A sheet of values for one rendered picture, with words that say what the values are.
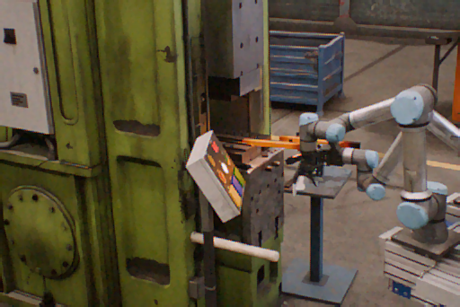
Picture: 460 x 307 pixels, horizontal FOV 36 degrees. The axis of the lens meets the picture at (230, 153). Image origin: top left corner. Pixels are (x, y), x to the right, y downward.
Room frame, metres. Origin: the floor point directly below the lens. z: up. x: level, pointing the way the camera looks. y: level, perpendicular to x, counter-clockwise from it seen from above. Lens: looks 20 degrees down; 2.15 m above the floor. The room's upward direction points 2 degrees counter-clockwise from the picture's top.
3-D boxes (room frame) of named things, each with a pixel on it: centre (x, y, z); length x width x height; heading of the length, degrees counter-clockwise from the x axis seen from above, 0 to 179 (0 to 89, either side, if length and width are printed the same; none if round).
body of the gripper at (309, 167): (2.76, -0.33, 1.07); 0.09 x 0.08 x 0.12; 43
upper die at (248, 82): (3.33, 0.08, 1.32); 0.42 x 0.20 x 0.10; 60
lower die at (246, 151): (3.33, 0.08, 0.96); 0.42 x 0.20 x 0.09; 60
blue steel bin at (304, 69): (7.44, -0.59, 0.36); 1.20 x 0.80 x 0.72; 64
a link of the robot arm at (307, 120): (2.76, -0.33, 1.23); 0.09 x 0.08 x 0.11; 51
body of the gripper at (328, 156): (3.04, -0.47, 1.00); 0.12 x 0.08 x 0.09; 60
